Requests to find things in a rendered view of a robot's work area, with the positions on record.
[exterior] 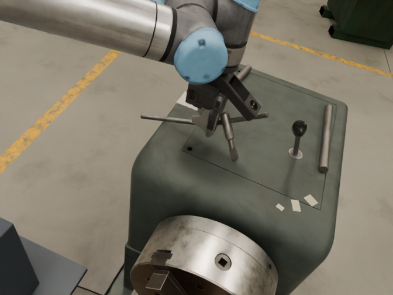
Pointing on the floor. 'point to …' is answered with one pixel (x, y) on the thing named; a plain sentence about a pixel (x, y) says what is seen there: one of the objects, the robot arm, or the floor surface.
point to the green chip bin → (361, 21)
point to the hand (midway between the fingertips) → (211, 132)
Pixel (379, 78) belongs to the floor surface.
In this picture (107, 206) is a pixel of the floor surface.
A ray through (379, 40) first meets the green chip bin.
